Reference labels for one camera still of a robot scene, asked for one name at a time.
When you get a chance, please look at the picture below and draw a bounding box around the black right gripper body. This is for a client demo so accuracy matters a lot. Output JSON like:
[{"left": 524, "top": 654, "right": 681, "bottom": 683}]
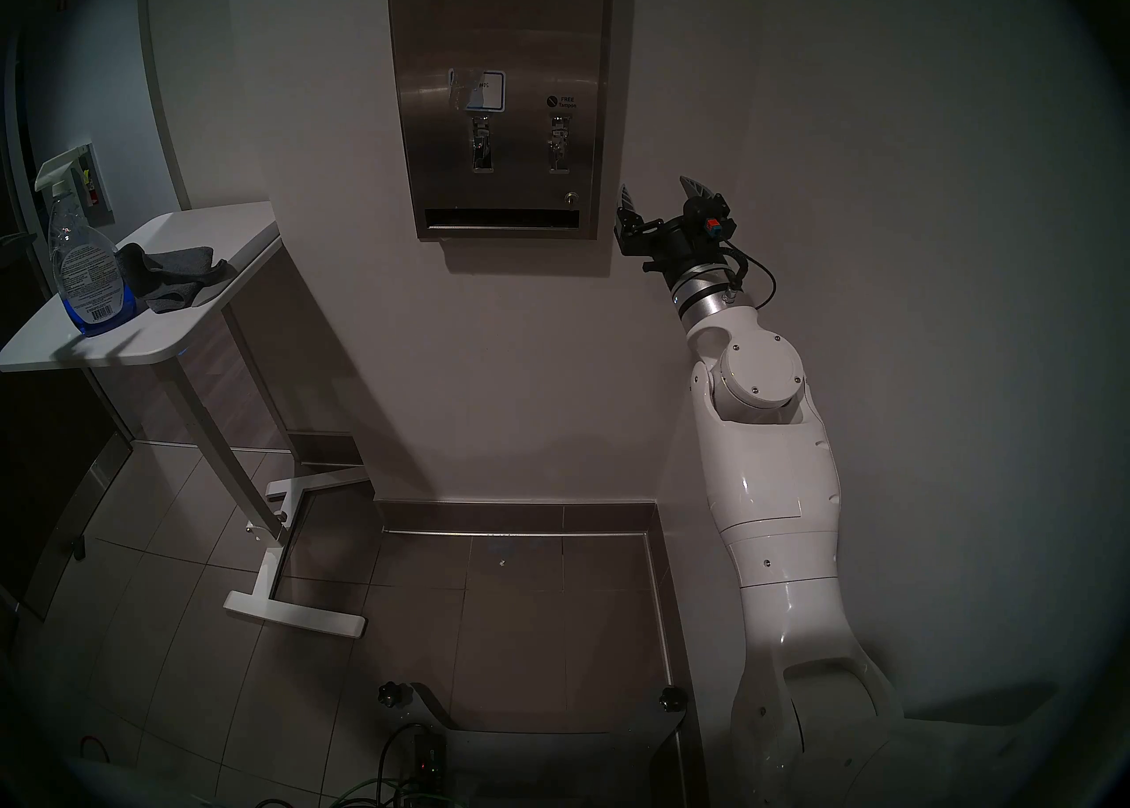
[{"left": 615, "top": 210, "right": 735, "bottom": 288}]

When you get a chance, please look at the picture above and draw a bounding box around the clear spray cleaner bottle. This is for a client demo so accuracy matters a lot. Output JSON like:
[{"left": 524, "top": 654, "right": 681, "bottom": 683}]
[{"left": 35, "top": 157, "right": 135, "bottom": 337}]

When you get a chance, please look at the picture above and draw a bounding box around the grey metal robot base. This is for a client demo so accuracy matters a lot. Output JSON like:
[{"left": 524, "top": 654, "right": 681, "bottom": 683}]
[{"left": 402, "top": 683, "right": 689, "bottom": 808}]

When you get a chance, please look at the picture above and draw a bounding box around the blue bordered white sticker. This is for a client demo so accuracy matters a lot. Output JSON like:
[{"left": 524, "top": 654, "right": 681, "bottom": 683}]
[{"left": 448, "top": 69, "right": 506, "bottom": 114}]

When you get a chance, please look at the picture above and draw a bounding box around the white side table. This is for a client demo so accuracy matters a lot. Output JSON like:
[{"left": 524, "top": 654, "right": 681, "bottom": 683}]
[{"left": 0, "top": 201, "right": 367, "bottom": 639}]

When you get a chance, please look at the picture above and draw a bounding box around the dark grey cloth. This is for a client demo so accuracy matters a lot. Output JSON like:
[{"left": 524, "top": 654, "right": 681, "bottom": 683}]
[{"left": 115, "top": 243, "right": 239, "bottom": 314}]

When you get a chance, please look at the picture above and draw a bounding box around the black power box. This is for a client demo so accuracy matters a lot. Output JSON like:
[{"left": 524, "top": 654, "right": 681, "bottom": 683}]
[{"left": 411, "top": 731, "right": 448, "bottom": 781}]

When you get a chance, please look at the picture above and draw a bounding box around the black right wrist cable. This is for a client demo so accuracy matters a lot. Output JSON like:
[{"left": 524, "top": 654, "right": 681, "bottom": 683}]
[{"left": 719, "top": 241, "right": 778, "bottom": 313}]

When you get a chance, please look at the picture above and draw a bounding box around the stainless steel wall dispenser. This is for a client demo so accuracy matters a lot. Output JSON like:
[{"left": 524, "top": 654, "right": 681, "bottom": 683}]
[{"left": 386, "top": 0, "right": 616, "bottom": 242}]

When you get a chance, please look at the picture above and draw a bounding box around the green cable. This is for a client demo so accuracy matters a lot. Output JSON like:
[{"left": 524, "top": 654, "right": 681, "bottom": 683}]
[{"left": 331, "top": 775, "right": 425, "bottom": 808}]

